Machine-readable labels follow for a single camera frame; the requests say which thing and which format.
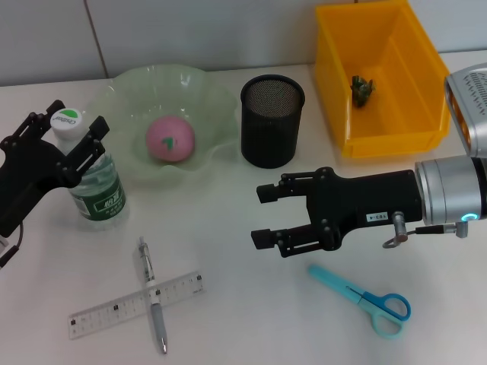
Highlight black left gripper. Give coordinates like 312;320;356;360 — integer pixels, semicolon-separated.
0;99;112;238

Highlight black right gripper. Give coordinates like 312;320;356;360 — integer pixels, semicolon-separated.
250;167;424;259

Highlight clear bottle with green label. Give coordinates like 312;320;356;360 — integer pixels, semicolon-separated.
50;107;130;233

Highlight pink peach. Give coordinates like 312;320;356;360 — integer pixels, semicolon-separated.
145;115;197;165

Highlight blue scissors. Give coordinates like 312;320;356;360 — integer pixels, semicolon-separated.
307;264;412;339

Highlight green plastic wrapper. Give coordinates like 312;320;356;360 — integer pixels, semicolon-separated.
350;74;377;108

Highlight green glass fruit plate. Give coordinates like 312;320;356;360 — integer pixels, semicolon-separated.
84;64;239;188

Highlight silver ballpoint pen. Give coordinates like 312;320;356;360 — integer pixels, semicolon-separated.
136;236;169;355

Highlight transparent plastic ruler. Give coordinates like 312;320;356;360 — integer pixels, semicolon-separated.
68;269;208;341

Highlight black mesh cup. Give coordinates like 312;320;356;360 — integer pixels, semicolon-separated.
239;74;307;170

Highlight yellow plastic storage bin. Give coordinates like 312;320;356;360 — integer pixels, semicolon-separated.
314;0;452;160

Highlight right gripper cable with connector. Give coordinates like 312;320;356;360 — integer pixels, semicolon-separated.
381;210;472;250

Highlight gripper cable with connector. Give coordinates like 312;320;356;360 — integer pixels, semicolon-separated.
0;222;25;269
381;210;472;250

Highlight left gripper cable with connector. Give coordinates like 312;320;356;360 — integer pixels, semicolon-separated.
0;222;25;269

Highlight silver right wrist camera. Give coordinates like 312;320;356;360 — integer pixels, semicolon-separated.
444;62;487;158

